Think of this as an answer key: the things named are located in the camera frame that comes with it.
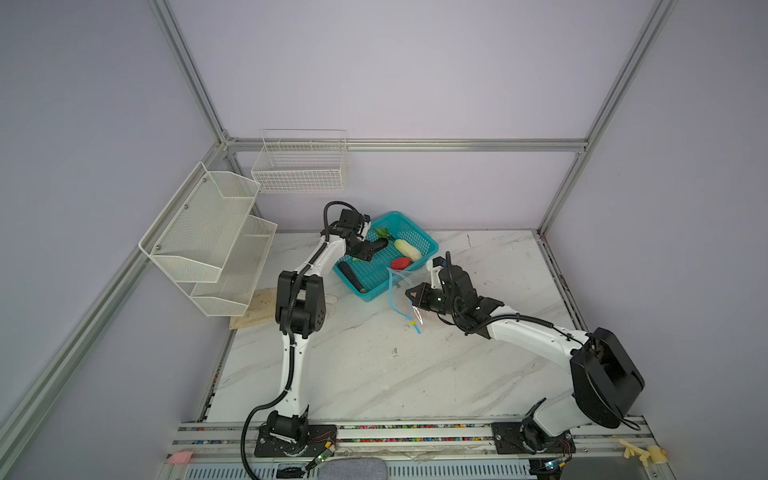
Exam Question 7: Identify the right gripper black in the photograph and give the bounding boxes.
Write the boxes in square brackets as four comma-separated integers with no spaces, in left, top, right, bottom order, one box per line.
[403,282,460,317]

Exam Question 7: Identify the clear zip bag blue zipper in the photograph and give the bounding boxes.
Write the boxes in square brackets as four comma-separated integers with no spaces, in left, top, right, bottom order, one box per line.
[387,268,429,335]

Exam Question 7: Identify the teal plastic basket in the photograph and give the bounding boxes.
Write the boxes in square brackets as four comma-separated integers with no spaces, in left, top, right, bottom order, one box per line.
[333,211,439,302]

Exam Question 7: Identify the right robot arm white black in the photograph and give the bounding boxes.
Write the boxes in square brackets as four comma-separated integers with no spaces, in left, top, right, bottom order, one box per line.
[405,253,645,453]

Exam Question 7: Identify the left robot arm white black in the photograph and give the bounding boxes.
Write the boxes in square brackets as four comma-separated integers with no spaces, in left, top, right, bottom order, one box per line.
[267,201,375,450]

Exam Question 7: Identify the green leafy vegetable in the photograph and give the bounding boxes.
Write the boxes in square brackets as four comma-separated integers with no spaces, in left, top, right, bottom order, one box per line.
[374,227,396,242]

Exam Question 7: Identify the dark green cucumber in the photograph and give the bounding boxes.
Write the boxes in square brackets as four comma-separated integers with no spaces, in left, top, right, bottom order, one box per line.
[338,261,367,294]

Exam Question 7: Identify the red bell pepper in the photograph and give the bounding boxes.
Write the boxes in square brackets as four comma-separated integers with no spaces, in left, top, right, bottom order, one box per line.
[390,257,412,271]

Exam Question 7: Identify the white mesh two-tier shelf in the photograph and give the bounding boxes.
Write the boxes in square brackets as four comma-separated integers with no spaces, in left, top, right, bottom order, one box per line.
[138,163,277,317]

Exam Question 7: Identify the grey cloth pad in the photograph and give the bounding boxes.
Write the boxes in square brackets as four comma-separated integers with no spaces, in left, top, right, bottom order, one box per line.
[318,458,389,480]

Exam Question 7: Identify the beige tape scraps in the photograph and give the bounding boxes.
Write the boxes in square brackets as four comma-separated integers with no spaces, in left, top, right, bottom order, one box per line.
[618,439,668,467]

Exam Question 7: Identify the pink sponge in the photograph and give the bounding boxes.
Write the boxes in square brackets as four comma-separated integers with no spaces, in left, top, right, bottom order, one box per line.
[167,450,193,465]

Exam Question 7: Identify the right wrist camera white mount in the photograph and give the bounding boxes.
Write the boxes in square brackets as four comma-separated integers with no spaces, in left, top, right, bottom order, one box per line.
[425,256,445,290]

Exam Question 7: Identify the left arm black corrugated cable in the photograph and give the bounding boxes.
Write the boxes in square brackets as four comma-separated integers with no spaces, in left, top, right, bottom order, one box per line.
[240,200,361,480]

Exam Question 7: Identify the white wire wall basket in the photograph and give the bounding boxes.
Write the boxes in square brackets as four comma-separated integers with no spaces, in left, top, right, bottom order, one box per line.
[251,129,348,194]

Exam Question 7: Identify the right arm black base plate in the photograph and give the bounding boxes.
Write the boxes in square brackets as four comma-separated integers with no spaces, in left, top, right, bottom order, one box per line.
[491,422,575,456]

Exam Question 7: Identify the aluminium rail base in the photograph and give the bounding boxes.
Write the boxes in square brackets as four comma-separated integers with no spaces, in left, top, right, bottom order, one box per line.
[158,417,675,479]

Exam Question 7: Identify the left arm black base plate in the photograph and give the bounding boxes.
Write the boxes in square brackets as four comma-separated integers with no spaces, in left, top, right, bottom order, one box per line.
[252,424,338,458]

